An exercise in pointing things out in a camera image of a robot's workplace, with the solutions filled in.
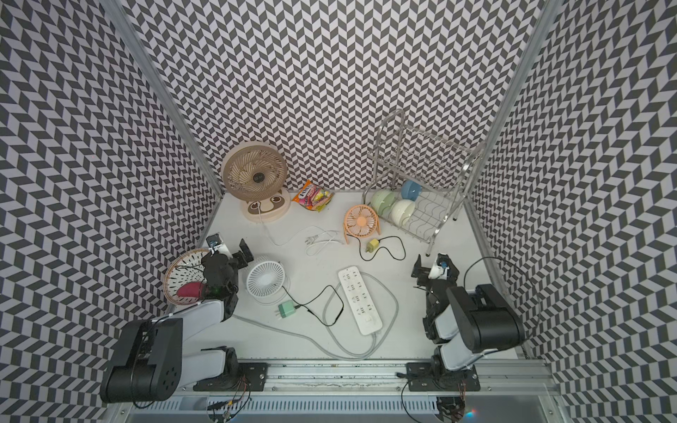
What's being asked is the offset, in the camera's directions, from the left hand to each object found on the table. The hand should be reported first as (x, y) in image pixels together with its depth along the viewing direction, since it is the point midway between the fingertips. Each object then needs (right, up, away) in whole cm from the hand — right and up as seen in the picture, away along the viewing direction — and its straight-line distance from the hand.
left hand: (230, 245), depth 88 cm
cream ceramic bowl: (+60, +12, +8) cm, 62 cm away
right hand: (+69, -5, +1) cm, 69 cm away
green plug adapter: (+20, -20, -3) cm, 29 cm away
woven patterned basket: (-18, -8, +5) cm, 21 cm away
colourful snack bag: (+25, +18, +24) cm, 39 cm away
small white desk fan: (+14, -11, -5) cm, 19 cm away
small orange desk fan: (+45, +8, +10) cm, 47 cm away
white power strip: (+44, -18, -3) cm, 47 cm away
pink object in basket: (-12, -14, -2) cm, 19 cm away
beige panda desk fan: (+7, +26, +6) cm, 27 cm away
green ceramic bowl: (+53, +16, +11) cm, 56 cm away
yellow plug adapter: (+49, -1, +11) cm, 50 cm away
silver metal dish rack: (+63, +23, -6) cm, 67 cm away
